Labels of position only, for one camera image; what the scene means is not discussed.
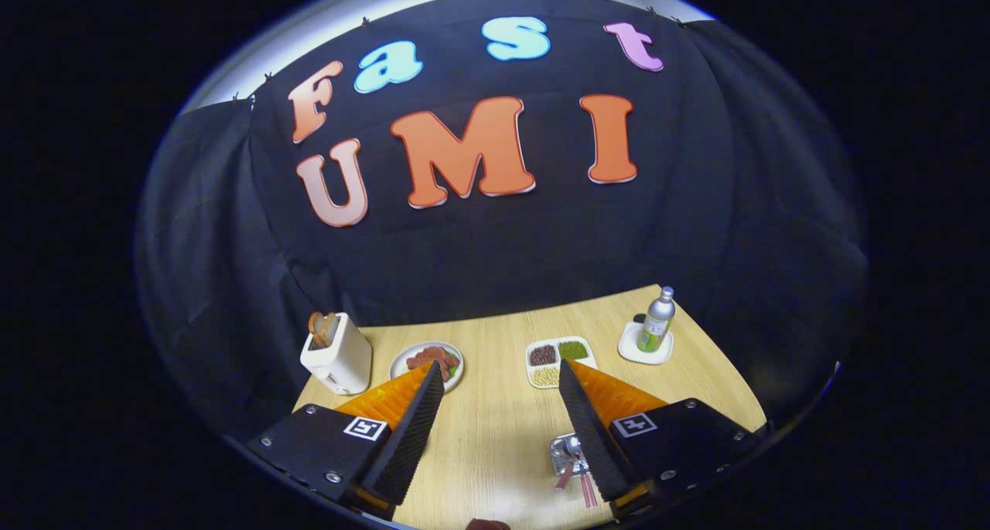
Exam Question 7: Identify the white toaster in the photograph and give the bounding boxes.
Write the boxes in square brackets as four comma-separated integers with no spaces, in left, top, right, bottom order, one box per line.
[300,312,374,396]

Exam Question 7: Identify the grey plate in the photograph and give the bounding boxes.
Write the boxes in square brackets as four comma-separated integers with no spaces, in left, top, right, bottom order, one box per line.
[389,341,465,393]

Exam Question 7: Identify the silver bottle with green label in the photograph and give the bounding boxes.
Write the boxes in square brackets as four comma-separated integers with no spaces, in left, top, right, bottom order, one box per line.
[637,286,676,354]

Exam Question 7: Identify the brown steak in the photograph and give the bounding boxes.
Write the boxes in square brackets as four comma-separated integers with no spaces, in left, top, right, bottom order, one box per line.
[406,347,459,382]

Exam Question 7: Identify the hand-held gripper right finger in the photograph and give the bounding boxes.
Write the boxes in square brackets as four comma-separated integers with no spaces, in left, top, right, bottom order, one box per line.
[558,358,774,519]

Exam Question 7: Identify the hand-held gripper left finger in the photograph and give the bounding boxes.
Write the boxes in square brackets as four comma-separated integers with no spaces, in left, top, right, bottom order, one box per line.
[246,360,446,515]

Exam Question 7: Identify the toasted bread slices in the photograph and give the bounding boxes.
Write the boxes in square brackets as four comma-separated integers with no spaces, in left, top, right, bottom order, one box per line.
[308,311,339,349]

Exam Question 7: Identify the wire metal cutlery holder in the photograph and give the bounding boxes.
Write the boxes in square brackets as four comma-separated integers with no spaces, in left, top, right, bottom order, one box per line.
[549,433,592,477]

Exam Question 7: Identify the white coaster dish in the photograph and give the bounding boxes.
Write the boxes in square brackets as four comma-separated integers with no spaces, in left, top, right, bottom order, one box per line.
[617,321,674,365]

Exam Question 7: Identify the white divided dish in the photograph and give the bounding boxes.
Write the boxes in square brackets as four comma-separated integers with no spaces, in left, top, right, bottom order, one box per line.
[526,336,598,390]

